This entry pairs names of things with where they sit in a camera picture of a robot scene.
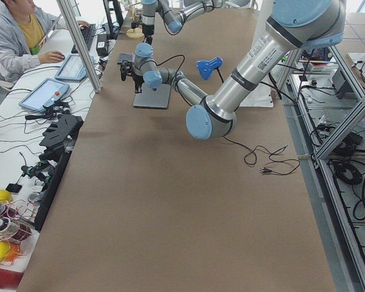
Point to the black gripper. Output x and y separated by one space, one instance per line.
147 30
137 79

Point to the grey laptop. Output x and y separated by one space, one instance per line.
153 99

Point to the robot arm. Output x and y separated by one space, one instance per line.
291 25
173 21

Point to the wooden cup stand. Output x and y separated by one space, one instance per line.
133 12

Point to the folded grey cloth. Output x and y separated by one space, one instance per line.
125 57

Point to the black computer monitor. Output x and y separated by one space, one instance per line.
114 18

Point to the small black power box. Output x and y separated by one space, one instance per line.
102 45

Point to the black keyboard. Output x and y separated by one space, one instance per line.
88 33

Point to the blue desk lamp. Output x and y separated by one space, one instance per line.
207 67

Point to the far teach pendant tablet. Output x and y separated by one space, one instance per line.
72 69

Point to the teach pendant tablet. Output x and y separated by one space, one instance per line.
44 95
72 69

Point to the near teach pendant tablet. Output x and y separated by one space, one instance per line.
44 95

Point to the seated person in grey hoodie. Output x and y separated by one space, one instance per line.
23 26

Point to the yellow ball upper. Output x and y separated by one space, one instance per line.
5 196

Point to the aluminium frame post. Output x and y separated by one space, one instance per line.
71 23

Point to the copper wire basket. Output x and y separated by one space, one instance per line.
17 228

